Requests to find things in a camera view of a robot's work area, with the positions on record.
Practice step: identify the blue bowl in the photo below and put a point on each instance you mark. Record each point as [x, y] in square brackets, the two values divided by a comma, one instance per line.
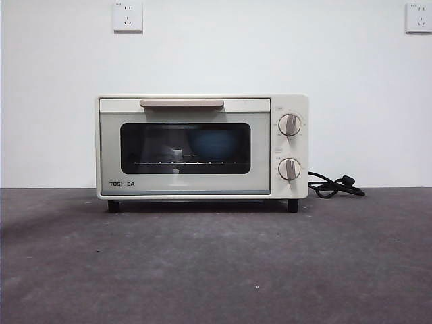
[212, 145]

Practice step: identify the tan oven knob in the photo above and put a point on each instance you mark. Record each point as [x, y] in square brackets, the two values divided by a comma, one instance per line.
[290, 125]
[289, 168]

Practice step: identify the white toaster oven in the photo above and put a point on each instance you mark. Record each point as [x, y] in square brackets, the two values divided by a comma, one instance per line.
[290, 101]

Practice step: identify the white wall socket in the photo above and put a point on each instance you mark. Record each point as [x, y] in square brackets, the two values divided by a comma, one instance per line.
[128, 17]
[418, 18]

